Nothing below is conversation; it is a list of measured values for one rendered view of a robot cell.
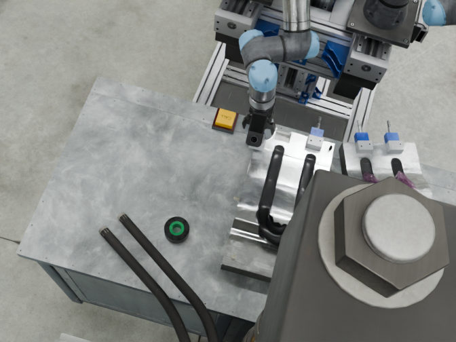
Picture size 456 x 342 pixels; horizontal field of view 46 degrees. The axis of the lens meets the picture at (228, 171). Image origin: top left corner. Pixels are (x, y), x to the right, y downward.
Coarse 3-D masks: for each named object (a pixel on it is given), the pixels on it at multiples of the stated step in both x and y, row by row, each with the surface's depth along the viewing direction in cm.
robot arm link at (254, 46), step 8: (248, 32) 149; (256, 32) 149; (240, 40) 150; (248, 40) 147; (256, 40) 147; (264, 40) 148; (272, 40) 148; (280, 40) 148; (240, 48) 150; (248, 48) 147; (256, 48) 146; (264, 48) 147; (272, 48) 147; (280, 48) 148; (248, 56) 146; (256, 56) 145; (264, 56) 146; (272, 56) 148; (280, 56) 149; (248, 64) 146
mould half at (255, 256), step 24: (288, 144) 179; (264, 168) 175; (288, 168) 176; (288, 192) 172; (240, 216) 162; (288, 216) 163; (240, 240) 166; (264, 240) 167; (240, 264) 163; (264, 264) 164
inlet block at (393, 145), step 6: (390, 126) 189; (390, 132) 187; (396, 132) 187; (384, 138) 188; (390, 138) 185; (396, 138) 186; (390, 144) 183; (396, 144) 183; (402, 144) 183; (390, 150) 182; (396, 150) 183; (402, 150) 183
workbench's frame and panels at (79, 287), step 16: (48, 272) 190; (64, 272) 186; (80, 272) 166; (64, 288) 212; (80, 288) 208; (96, 288) 198; (112, 288) 190; (128, 288) 183; (96, 304) 230; (112, 304) 220; (128, 304) 210; (144, 304) 201; (160, 304) 192; (176, 304) 184; (160, 320) 225; (192, 320) 204; (224, 320) 183; (240, 320) 179; (224, 336) 217; (240, 336) 207
